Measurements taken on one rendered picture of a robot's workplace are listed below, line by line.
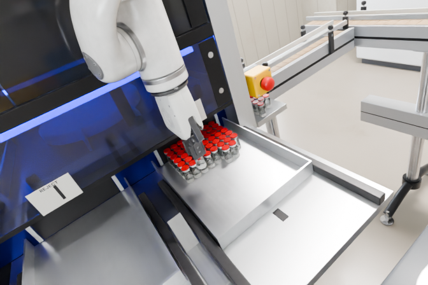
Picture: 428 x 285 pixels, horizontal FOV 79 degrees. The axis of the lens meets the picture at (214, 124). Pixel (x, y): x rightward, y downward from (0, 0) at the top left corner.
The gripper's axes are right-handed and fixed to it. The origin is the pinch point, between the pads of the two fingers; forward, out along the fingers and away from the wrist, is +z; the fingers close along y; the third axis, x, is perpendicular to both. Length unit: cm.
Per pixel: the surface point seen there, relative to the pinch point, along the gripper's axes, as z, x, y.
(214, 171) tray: 12.0, 3.6, -2.8
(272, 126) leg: 30, 43, -25
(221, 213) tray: 12.0, -2.9, 9.1
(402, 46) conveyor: 14, 95, -3
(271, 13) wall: 39, 226, -211
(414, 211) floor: 100, 93, 11
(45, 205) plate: -0.7, -31.3, -10.0
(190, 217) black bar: 10.2, -8.8, 6.5
